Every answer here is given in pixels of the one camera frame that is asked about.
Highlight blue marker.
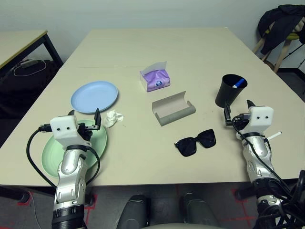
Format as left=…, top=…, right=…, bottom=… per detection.
left=232, top=78, right=245, bottom=89

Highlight black jacket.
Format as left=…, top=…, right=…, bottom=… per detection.
left=258, top=4, right=305, bottom=55

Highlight grey glasses case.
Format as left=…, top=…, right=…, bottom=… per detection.
left=152, top=91, right=197, bottom=127

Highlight beige side table black frame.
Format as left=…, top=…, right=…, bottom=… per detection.
left=0, top=30, right=64, bottom=72

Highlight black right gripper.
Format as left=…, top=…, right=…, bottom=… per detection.
left=224, top=99, right=255, bottom=131

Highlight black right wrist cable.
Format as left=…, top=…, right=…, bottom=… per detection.
left=231, top=114, right=294, bottom=191

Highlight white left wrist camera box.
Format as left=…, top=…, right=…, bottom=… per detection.
left=49, top=115, right=92, bottom=146

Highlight black cable bundle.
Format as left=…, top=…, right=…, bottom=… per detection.
left=257, top=169, right=305, bottom=229

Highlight black sunglasses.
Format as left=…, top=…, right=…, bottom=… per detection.
left=174, top=129, right=217, bottom=157

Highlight grey power strip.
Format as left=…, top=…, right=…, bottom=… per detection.
left=19, top=59, right=39, bottom=69

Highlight white coiled cable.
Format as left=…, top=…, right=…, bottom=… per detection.
left=13, top=59, right=47, bottom=77

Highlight black cup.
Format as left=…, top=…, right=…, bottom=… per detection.
left=214, top=73, right=248, bottom=107

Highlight light blue plate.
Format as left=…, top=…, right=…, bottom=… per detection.
left=71, top=81, right=119, bottom=115

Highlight black table foot bar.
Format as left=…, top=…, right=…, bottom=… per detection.
left=0, top=185, right=95, bottom=207

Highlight wooden stool yellow-green seat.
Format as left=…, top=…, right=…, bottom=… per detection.
left=252, top=28, right=301, bottom=73

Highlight light green plate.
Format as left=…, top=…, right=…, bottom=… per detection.
left=41, top=119, right=108, bottom=179

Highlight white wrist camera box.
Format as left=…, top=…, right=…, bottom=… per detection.
left=49, top=115, right=92, bottom=146
left=245, top=105, right=274, bottom=135

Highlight purple tissue pack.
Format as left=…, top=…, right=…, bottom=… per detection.
left=139, top=61, right=172, bottom=93

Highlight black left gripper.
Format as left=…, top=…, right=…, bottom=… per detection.
left=68, top=107, right=102, bottom=144

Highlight white tissue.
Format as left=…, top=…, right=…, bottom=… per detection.
left=105, top=110, right=124, bottom=129

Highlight grey robot right leg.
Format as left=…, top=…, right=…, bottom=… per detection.
left=182, top=192, right=220, bottom=229

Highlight grey robot leg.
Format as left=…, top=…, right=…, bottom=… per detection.
left=116, top=193, right=153, bottom=229
left=182, top=192, right=220, bottom=229

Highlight grey robot left leg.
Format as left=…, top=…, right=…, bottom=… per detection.
left=116, top=193, right=153, bottom=229

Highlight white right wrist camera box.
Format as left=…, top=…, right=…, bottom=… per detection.
left=245, top=105, right=274, bottom=135

